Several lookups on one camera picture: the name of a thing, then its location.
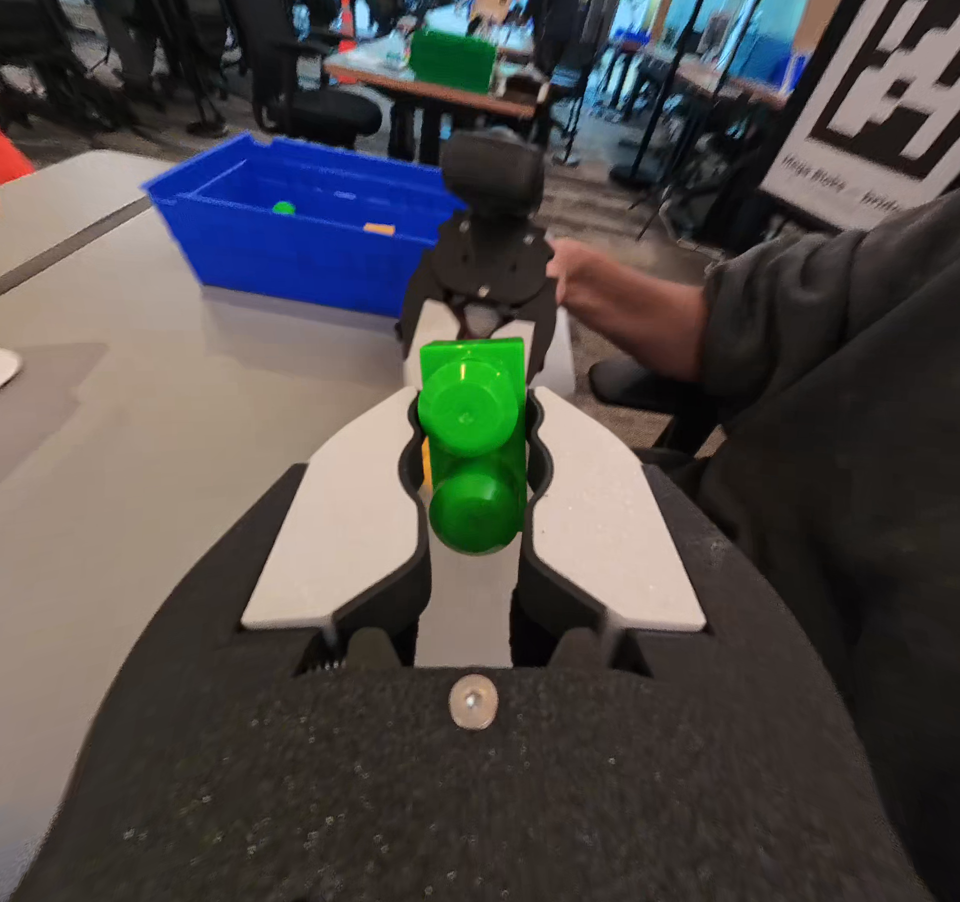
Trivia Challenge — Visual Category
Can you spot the green plastic bin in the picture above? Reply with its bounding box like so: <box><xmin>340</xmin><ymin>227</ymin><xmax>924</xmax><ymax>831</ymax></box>
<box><xmin>408</xmin><ymin>29</ymin><xmax>500</xmax><ymax>95</ymax></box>

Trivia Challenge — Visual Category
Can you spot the black white marker board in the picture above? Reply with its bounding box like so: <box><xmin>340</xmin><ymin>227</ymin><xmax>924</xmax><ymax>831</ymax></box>
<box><xmin>757</xmin><ymin>0</ymin><xmax>960</xmax><ymax>231</ymax></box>

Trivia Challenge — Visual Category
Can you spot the grey desk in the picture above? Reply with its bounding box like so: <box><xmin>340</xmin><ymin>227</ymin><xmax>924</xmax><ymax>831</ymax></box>
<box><xmin>0</xmin><ymin>150</ymin><xmax>579</xmax><ymax>873</ymax></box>

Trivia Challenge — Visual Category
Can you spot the person's right forearm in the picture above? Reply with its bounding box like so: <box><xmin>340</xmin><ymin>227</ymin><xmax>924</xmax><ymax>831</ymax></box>
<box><xmin>600</xmin><ymin>257</ymin><xmax>710</xmax><ymax>385</ymax></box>

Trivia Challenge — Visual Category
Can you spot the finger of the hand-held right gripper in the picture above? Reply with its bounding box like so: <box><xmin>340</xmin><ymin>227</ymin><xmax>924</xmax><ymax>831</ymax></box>
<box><xmin>534</xmin><ymin>308</ymin><xmax>579</xmax><ymax>398</ymax></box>
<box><xmin>403</xmin><ymin>299</ymin><xmax>462</xmax><ymax>393</ymax></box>

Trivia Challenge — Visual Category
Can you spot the person's right hand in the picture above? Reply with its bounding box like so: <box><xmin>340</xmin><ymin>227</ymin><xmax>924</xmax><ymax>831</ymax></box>
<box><xmin>544</xmin><ymin>238</ymin><xmax>625</xmax><ymax>334</ymax></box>

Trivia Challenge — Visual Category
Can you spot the blue plastic storage bin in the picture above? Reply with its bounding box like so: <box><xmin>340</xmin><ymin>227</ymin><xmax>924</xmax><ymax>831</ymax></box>
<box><xmin>142</xmin><ymin>133</ymin><xmax>466</xmax><ymax>318</ymax></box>

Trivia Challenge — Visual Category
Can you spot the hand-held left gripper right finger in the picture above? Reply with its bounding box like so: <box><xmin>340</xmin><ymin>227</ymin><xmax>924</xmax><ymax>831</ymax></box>
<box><xmin>512</xmin><ymin>386</ymin><xmax>708</xmax><ymax>669</ymax></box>

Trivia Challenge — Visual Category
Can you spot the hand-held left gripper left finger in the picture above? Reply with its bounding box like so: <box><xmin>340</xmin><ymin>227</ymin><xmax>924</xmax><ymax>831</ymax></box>
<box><xmin>240</xmin><ymin>386</ymin><xmax>435</xmax><ymax>669</ymax></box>

